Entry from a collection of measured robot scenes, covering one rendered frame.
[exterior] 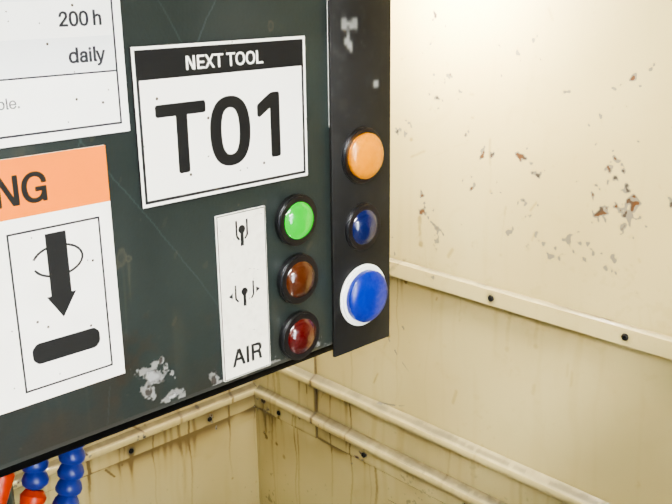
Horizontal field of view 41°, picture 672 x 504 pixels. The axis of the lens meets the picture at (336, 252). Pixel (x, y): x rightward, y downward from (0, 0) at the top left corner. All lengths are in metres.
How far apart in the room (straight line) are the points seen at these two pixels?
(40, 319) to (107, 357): 0.04
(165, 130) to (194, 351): 0.11
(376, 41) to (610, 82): 0.75
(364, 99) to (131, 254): 0.16
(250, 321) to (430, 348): 1.05
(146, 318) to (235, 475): 1.56
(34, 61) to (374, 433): 1.35
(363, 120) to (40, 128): 0.18
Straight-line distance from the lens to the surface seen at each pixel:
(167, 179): 0.41
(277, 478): 1.96
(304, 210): 0.46
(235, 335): 0.45
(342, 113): 0.47
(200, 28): 0.42
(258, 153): 0.44
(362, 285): 0.50
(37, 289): 0.39
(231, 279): 0.44
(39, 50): 0.38
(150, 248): 0.41
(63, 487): 0.62
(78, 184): 0.39
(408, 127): 1.42
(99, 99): 0.39
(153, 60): 0.40
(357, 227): 0.49
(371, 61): 0.49
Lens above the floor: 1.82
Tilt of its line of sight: 17 degrees down
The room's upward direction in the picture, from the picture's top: 1 degrees counter-clockwise
